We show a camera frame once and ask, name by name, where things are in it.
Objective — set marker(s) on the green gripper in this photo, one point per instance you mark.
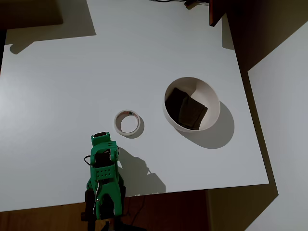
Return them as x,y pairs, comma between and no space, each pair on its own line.
100,135

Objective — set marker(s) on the white tape roll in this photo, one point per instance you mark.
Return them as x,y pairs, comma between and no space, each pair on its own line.
117,125

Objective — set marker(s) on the green SO-100 robot arm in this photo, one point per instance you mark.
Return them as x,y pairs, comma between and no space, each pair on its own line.
108,190

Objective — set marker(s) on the dark folded cloth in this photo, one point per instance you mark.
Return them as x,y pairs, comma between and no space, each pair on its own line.
187,113

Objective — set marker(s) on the beige round bowl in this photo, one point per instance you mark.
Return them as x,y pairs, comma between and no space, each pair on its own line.
211,101

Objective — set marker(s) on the dark flat box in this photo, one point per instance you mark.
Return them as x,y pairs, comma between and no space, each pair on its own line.
29,12

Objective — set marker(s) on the reddish wooden board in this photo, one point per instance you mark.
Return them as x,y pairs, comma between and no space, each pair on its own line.
214,12

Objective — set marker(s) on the small dark camera device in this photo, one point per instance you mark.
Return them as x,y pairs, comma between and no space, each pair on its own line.
190,3

